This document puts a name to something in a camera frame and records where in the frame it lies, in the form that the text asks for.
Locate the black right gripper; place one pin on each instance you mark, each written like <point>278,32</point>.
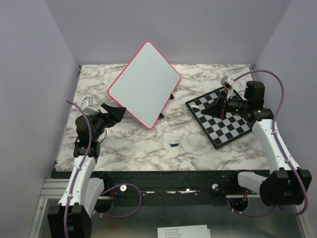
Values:
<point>217,107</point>

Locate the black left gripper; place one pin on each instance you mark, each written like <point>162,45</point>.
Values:
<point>116,114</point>

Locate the white blue whiteboard marker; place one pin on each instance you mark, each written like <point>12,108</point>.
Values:
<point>197,107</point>

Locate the pink framed whiteboard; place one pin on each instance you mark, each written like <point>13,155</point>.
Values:
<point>145,85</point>

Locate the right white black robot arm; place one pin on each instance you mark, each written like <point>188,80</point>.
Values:
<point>287,183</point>

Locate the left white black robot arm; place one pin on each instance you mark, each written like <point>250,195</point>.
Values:
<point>71,217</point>

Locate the black whiteboard stand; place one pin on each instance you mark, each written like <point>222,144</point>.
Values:
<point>161,115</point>

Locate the black white chessboard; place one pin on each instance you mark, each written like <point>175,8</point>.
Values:
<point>219,132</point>

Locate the white instruction paper sheet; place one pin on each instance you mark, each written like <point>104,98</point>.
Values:
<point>198,231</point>

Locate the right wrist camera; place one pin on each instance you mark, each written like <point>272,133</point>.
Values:
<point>227,83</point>

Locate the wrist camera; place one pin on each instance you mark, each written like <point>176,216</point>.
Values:
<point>227,83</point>
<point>88,102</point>

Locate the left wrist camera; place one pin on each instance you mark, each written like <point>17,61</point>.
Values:
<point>88,102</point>

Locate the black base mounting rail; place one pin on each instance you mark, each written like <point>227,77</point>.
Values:
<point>174,188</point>

